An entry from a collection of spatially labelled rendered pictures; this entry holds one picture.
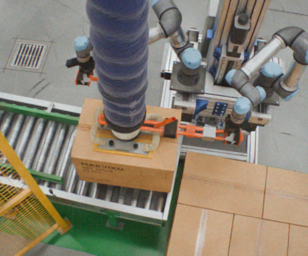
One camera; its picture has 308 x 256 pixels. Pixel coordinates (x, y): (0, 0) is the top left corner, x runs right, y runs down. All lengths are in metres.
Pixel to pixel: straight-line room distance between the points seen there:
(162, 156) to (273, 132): 1.66
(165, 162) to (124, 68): 0.82
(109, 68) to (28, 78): 2.41
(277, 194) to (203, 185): 0.54
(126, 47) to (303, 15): 3.42
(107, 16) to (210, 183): 1.72
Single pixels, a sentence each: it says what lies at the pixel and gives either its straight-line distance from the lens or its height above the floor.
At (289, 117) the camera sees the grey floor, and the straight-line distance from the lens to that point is 3.89.
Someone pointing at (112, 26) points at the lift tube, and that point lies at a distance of 1.42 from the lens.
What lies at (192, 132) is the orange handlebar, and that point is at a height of 1.21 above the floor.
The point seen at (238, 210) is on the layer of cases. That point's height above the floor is 0.54.
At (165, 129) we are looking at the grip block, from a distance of 2.22.
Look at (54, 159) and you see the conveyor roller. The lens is 2.92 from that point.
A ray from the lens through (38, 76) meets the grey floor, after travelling 3.98.
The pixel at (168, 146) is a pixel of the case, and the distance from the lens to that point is 2.34.
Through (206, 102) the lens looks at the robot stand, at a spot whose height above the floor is 0.90.
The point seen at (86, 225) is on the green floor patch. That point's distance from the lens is 3.30.
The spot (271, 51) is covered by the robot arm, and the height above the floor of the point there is 1.60.
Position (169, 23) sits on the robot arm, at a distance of 2.09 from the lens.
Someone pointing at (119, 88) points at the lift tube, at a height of 1.72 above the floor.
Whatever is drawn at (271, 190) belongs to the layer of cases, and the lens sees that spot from 2.93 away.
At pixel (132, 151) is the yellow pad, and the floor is 1.09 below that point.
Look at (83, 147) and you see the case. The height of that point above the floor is 1.06.
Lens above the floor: 3.19
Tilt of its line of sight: 63 degrees down
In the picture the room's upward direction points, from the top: 4 degrees clockwise
